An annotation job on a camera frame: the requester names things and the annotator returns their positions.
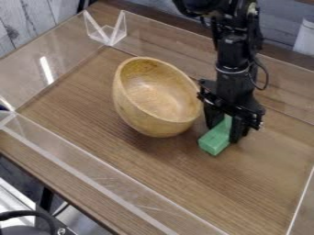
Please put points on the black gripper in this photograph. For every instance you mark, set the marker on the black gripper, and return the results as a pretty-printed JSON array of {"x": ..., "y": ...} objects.
[{"x": 246, "y": 110}]

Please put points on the green rectangular block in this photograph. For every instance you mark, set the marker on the green rectangular block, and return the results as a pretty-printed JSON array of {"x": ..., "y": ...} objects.
[{"x": 216, "y": 140}]

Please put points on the brown wooden bowl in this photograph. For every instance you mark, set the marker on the brown wooden bowl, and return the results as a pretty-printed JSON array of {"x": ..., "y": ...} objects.
[{"x": 154, "y": 97}]

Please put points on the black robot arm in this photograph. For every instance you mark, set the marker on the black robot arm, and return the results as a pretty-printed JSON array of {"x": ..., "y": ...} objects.
[{"x": 228, "y": 97}]

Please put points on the white cylindrical container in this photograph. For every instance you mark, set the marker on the white cylindrical container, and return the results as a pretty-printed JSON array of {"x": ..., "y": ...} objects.
[{"x": 304, "y": 44}]

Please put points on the black table leg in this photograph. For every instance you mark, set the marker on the black table leg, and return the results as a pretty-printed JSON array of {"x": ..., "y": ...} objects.
[{"x": 46, "y": 199}]

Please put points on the clear acrylic tray wall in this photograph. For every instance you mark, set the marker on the clear acrylic tray wall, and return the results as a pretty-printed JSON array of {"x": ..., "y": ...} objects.
[{"x": 145, "y": 185}]

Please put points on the black metal bracket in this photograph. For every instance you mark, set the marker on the black metal bracket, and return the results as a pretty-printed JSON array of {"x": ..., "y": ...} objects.
[{"x": 42, "y": 224}]

